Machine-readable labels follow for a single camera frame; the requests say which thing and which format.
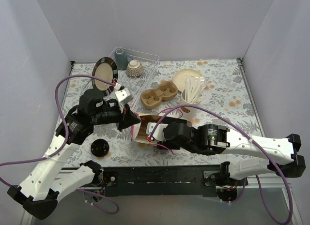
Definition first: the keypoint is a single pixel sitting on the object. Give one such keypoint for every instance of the pink paper gift bag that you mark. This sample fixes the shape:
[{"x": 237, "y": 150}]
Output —
[{"x": 138, "y": 131}]

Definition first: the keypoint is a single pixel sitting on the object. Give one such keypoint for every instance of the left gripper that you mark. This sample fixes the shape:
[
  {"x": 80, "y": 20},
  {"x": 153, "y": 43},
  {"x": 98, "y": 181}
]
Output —
[{"x": 124, "y": 116}]

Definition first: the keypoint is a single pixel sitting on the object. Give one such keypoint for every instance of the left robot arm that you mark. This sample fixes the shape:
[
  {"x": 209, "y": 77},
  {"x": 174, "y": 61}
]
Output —
[{"x": 40, "y": 192}]

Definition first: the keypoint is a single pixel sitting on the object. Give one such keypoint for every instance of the patterned ceramic bowl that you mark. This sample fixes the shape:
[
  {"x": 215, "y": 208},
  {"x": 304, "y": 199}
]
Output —
[{"x": 134, "y": 68}]

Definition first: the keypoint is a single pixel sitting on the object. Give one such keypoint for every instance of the white wire dish rack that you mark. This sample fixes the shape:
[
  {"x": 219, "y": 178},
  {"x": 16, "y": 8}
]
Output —
[{"x": 136, "y": 85}]

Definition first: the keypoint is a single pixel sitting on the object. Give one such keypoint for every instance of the cream round plate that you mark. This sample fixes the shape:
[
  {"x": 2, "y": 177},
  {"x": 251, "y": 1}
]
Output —
[{"x": 180, "y": 77}]

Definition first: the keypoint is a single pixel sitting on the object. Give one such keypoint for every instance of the black mounting rail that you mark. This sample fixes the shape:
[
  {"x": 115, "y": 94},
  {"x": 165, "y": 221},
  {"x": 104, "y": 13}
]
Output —
[{"x": 157, "y": 180}]

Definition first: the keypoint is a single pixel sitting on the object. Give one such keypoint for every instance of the white straw holder cup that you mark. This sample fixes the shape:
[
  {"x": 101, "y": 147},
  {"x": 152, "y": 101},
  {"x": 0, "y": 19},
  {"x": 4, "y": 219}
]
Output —
[{"x": 192, "y": 95}]

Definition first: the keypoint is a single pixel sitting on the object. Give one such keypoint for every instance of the grey blue mug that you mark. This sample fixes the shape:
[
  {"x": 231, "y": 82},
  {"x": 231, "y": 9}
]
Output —
[{"x": 121, "y": 59}]

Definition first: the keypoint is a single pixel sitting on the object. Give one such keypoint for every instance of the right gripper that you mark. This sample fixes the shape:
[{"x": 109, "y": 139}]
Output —
[{"x": 164, "y": 140}]

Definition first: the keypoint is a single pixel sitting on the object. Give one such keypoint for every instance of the floral table mat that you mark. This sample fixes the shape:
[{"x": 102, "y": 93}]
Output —
[{"x": 225, "y": 97}]

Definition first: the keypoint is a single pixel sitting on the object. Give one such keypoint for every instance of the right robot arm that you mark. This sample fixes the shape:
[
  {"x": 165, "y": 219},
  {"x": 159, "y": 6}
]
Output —
[{"x": 267, "y": 154}]

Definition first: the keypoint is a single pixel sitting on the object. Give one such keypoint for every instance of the black rimmed cream plate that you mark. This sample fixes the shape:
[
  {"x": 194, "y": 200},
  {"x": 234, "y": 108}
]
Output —
[{"x": 105, "y": 69}]

